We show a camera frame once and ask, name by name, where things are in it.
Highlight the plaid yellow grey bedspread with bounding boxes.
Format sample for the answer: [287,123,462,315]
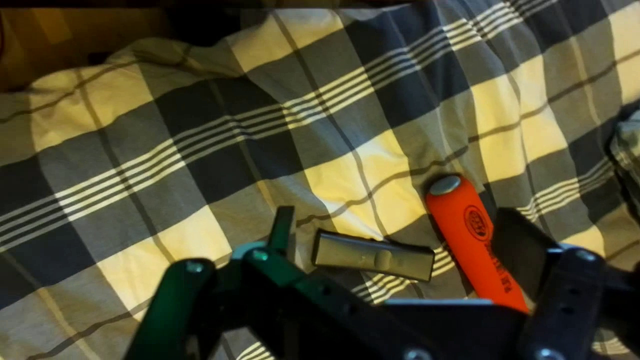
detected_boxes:
[0,0,640,360]

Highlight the red plastic tool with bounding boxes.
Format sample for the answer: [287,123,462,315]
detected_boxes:
[425,171,536,315]

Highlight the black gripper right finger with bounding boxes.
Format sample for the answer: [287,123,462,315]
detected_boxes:
[496,205,611,360]

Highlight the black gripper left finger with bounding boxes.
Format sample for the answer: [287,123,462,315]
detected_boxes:
[125,203,337,360]

